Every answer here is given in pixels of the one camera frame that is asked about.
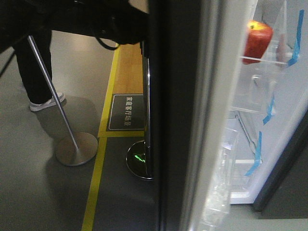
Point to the dark grey fridge body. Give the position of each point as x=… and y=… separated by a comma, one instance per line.
x=267, y=128

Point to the open fridge door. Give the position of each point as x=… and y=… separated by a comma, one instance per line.
x=196, y=49

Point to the red yellow apple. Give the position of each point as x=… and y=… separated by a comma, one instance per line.
x=259, y=36

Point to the dark floor sign label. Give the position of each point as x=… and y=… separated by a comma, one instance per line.
x=126, y=112

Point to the white sneaker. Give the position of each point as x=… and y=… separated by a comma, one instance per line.
x=49, y=103

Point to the steel pole stand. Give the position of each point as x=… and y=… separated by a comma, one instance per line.
x=79, y=147

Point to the person leg black trousers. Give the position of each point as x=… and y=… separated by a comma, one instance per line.
x=32, y=77

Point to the clear upper door bin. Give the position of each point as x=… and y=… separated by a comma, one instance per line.
x=274, y=14

